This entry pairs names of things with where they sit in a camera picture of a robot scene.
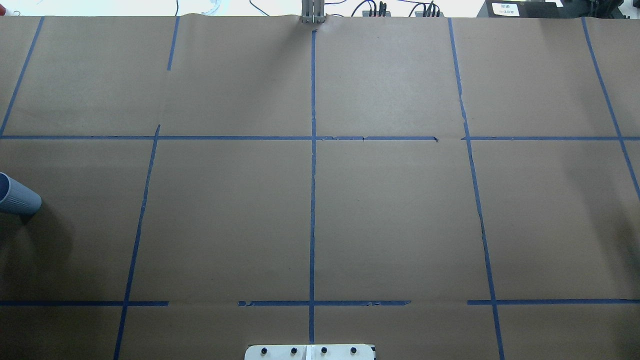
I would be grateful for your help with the blue plastic cup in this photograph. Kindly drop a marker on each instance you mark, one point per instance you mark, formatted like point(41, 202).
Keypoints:
point(16, 198)

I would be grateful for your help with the black box with label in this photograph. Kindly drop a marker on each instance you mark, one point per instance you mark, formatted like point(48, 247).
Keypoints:
point(525, 9)

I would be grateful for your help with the grey aluminium frame post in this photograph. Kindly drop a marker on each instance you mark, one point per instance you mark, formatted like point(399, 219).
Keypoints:
point(313, 11)

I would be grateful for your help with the left black cable connector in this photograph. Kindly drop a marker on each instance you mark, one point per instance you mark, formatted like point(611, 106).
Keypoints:
point(373, 9)

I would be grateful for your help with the black cable connector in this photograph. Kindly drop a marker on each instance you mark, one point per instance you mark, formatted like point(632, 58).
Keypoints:
point(426, 10)
point(373, 9)

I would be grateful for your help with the white camera pole base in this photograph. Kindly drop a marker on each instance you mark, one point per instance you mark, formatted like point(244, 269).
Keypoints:
point(348, 351)

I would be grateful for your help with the right black cable connector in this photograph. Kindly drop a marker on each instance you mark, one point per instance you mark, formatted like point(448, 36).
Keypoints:
point(426, 10)

